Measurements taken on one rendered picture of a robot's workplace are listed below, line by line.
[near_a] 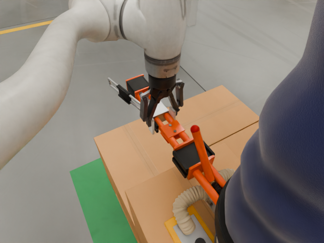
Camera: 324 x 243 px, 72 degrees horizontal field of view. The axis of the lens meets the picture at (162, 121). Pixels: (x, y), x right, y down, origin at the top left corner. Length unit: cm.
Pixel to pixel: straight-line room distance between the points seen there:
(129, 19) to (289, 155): 41
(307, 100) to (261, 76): 271
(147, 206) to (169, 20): 52
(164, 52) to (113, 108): 185
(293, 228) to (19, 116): 29
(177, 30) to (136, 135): 96
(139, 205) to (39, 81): 53
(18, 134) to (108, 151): 109
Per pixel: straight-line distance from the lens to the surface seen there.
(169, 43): 51
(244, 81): 277
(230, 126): 148
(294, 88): 23
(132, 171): 124
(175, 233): 68
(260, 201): 29
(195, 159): 63
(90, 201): 182
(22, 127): 26
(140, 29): 51
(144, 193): 75
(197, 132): 56
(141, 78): 86
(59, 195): 193
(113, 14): 54
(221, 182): 62
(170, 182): 76
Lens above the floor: 163
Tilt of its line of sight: 49 degrees down
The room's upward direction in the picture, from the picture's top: straight up
